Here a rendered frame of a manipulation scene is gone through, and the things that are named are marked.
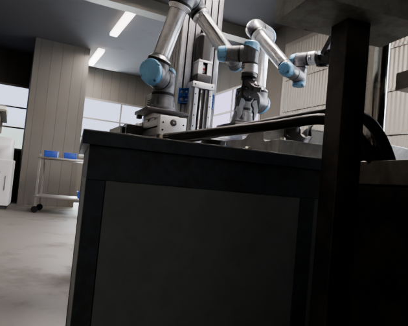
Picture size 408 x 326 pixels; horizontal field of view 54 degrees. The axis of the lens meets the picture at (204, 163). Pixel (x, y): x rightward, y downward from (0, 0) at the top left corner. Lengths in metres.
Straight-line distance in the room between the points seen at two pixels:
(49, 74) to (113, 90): 2.04
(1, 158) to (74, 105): 1.92
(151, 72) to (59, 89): 6.46
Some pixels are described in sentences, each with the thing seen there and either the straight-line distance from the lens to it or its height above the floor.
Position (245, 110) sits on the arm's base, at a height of 1.12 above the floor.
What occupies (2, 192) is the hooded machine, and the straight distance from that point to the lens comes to 7.13.
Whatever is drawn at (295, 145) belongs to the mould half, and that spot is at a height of 0.85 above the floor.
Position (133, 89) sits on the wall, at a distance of 10.09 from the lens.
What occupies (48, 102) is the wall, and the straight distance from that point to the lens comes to 8.32.
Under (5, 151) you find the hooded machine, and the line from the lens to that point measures 7.22.
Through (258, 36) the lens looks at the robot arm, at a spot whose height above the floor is 1.54.
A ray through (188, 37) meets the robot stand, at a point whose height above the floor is 1.52.
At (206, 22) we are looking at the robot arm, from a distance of 2.15.
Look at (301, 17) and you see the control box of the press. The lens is 0.96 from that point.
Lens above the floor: 0.69
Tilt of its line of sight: 3 degrees up
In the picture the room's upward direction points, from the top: 5 degrees clockwise
